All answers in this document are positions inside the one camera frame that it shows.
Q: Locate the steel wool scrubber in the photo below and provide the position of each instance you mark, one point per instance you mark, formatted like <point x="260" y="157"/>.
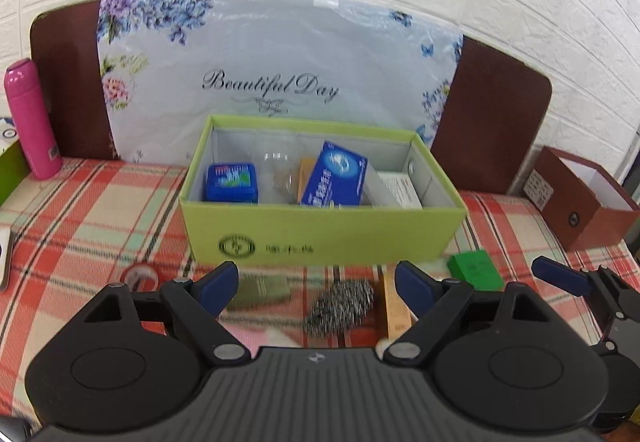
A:
<point x="340" y="307"/>

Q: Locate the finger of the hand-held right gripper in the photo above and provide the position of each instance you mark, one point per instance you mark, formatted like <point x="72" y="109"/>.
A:
<point x="557" y="274"/>

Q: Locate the blue square mint tin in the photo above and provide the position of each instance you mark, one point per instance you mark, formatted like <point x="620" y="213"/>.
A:
<point x="231" y="182"/>

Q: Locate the white and orange box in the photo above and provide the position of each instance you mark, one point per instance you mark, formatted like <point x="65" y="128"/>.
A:
<point x="397" y="189"/>

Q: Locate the clear plastic cup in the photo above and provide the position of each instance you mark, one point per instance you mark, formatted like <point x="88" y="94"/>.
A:
<point x="280" y="171"/>

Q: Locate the red tape roll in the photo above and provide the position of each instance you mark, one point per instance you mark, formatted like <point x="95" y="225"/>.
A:
<point x="142" y="274"/>

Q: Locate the white round-marked small box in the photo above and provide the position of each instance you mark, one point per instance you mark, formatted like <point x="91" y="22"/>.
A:
<point x="6" y="129"/>

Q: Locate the clear pack of wooden sticks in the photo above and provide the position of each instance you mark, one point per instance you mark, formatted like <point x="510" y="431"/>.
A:
<point x="396" y="309"/>

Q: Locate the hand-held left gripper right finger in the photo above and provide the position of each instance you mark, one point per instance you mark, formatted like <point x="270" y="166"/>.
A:
<point x="415" y="287"/>

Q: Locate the golden brown slim box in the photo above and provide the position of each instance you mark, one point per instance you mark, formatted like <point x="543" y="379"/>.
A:
<point x="306" y="179"/>

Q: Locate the red plaid blanket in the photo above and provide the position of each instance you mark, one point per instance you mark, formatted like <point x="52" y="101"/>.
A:
<point x="100" y="232"/>

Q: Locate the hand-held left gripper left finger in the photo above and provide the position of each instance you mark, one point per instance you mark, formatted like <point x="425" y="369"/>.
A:
<point x="219" y="287"/>

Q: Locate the brown wooden headboard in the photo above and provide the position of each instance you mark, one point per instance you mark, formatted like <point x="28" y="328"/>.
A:
<point x="495" y="121"/>

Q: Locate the light green cardboard box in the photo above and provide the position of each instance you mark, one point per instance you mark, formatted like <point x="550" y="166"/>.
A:
<point x="320" y="234"/>

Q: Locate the bright green box tray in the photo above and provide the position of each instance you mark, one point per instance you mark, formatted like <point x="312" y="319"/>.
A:
<point x="12" y="171"/>

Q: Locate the blue medicine box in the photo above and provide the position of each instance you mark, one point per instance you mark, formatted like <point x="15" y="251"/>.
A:
<point x="335" y="177"/>

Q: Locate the brown cardboard box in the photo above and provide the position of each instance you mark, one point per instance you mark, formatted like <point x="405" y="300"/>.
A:
<point x="575" y="207"/>

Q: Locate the pink thermos bottle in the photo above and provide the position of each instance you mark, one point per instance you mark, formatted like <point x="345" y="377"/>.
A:
<point x="32" y="126"/>

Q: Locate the small green box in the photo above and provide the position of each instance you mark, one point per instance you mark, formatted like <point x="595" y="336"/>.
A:
<point x="475" y="269"/>

